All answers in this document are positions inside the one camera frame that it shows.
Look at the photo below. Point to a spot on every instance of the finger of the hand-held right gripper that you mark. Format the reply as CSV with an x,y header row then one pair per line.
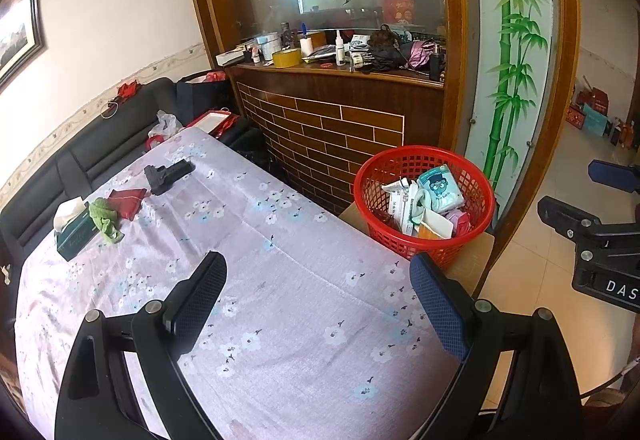
x,y
615,176
567,217

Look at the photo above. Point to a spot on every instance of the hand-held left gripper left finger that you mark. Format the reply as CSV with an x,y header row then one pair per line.
x,y
197,305

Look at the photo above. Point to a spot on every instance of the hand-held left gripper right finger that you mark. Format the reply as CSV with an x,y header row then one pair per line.
x,y
440,310

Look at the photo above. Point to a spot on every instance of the red plastic basket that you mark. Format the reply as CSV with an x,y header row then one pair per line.
x,y
375,230

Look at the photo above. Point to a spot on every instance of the teal tissue pack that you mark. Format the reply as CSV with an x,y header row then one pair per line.
x,y
440,187

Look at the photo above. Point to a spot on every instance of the teal floor box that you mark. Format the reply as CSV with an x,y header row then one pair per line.
x,y
596,121

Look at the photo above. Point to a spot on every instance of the cardboard box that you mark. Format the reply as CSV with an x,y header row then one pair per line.
x,y
470,260

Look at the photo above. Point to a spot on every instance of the red floor box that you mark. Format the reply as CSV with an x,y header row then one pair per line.
x,y
587,107

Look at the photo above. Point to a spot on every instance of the floral purple tablecloth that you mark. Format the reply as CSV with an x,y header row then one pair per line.
x,y
300,245

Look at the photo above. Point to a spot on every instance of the red packet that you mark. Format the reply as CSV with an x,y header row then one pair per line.
x,y
130,200

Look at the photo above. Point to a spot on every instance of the green cloth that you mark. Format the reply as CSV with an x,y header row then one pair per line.
x,y
102,217

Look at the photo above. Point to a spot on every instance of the black toy gun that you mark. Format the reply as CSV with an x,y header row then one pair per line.
x,y
165,175

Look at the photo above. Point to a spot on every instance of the green tissue box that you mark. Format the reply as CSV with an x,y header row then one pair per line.
x,y
75,237

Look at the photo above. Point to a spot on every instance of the bamboo print glass panel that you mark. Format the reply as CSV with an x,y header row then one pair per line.
x,y
510,70

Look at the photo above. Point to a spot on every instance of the white plastic bag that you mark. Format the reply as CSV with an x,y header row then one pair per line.
x,y
165,125

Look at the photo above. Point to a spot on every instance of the red white gift box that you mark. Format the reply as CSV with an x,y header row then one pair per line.
x,y
212,122

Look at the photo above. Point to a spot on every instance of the black leather sofa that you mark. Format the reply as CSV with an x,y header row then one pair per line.
x,y
75,155

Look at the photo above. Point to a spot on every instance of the black paper bag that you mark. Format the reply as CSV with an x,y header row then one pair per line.
x,y
200,95

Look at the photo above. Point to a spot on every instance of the wooden partition cabinet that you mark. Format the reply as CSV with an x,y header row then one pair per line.
x,y
310,120

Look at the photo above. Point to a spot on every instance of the red ribbon bow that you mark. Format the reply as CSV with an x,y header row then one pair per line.
x,y
129,89

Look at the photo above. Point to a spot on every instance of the pile of dark clothing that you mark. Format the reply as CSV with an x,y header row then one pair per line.
x,y
395,52

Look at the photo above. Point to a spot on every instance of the yellow tape roll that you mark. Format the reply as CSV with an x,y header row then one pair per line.
x,y
286,60

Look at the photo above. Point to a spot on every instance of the white glue bottle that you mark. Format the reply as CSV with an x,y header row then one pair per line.
x,y
340,51

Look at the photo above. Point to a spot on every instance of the white paper roll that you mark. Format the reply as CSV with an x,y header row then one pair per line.
x,y
312,44

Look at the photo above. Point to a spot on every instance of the framed wall picture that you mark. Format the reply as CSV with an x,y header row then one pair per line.
x,y
15,35

